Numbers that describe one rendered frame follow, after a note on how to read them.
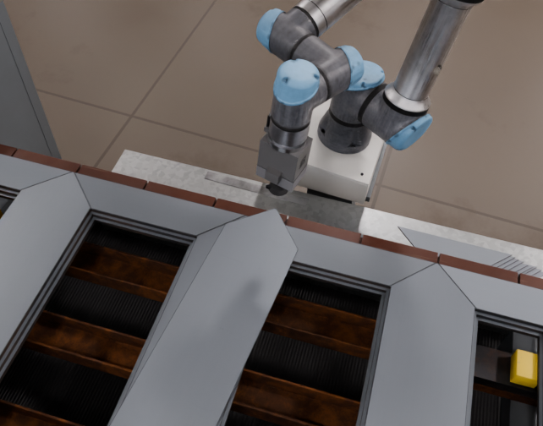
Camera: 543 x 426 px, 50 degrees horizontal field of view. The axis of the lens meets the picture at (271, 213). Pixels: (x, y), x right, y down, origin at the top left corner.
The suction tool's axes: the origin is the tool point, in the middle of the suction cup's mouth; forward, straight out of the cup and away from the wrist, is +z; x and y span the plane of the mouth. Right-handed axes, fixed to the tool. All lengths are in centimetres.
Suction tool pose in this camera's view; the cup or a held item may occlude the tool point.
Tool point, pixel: (278, 188)
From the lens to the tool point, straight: 124.8
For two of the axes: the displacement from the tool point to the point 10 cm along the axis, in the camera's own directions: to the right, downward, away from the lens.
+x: 4.9, -6.7, 5.6
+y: 8.7, 4.4, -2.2
